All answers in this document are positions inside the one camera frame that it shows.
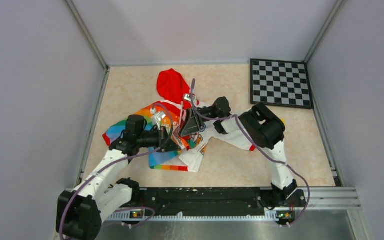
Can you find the wrist white camera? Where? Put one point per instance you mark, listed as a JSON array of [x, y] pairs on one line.
[[191, 98], [158, 118]]

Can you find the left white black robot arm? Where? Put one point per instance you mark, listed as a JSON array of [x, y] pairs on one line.
[[96, 188]]

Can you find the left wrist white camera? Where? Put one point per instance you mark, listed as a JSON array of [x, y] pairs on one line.
[[158, 118]]

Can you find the black white checkerboard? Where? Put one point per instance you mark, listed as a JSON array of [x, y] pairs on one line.
[[280, 83]]

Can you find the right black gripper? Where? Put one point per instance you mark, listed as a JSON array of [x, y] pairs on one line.
[[193, 124]]

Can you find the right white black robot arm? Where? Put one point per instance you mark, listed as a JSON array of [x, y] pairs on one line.
[[257, 128]]

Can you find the aluminium frame rail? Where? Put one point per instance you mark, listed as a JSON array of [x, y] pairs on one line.
[[331, 200]]

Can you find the rainbow white red hooded jacket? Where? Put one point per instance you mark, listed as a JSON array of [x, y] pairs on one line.
[[172, 87]]

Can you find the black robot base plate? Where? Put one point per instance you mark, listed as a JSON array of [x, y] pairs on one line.
[[213, 201]]

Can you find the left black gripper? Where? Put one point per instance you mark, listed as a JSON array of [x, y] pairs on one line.
[[162, 136]]

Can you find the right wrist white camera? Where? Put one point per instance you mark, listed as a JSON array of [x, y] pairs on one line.
[[191, 98]]

